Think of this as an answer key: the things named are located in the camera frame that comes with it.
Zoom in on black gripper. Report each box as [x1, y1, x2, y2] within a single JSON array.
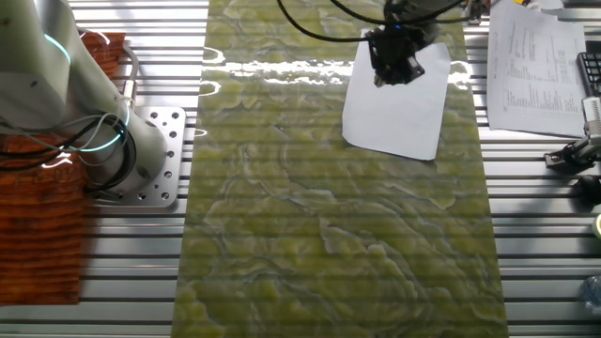
[[366, 26, 431, 88]]

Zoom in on printed white paper sheet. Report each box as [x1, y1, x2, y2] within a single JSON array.
[[486, 0, 588, 138]]

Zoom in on green marble pattern mat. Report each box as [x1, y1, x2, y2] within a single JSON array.
[[171, 0, 510, 338]]

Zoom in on black keyboard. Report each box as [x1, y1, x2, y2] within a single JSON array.
[[576, 39, 601, 98]]

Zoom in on clear plastic water bottle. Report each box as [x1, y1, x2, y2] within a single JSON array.
[[579, 275, 601, 307]]

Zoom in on brown wooden board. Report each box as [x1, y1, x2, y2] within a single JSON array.
[[0, 31, 127, 306]]

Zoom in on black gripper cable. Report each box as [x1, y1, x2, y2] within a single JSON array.
[[275, 0, 470, 44]]

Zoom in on metal corner bracket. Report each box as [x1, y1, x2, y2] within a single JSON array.
[[467, 0, 485, 25]]

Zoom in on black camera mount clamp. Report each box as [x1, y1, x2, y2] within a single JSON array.
[[544, 135, 601, 170]]

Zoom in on silver depth camera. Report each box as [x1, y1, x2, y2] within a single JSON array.
[[580, 96, 601, 147]]

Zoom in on black cable bundle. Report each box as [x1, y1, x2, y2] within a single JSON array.
[[572, 174, 601, 207]]

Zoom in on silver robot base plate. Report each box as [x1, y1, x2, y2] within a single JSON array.
[[86, 106, 188, 208]]

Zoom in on grey robot power cable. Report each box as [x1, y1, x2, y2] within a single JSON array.
[[119, 42, 141, 110]]

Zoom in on black looped arm cables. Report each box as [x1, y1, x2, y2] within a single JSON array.
[[0, 111, 138, 192]]

